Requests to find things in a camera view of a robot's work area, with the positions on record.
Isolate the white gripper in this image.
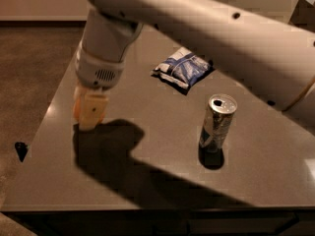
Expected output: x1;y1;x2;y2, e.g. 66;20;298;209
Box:
74;44;125;131

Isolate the orange fruit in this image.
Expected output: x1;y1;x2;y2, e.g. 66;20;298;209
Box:
73;97;81;122

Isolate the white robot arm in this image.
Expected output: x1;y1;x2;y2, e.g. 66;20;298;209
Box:
76;0;315;131

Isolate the blue chip bag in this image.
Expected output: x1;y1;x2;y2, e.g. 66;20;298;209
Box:
151;47;214;91

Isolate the small black floor object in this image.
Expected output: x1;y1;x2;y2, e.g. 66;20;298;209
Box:
15;142;29;162

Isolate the silver energy drink can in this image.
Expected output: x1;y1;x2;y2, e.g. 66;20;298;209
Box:
199;93;237;153

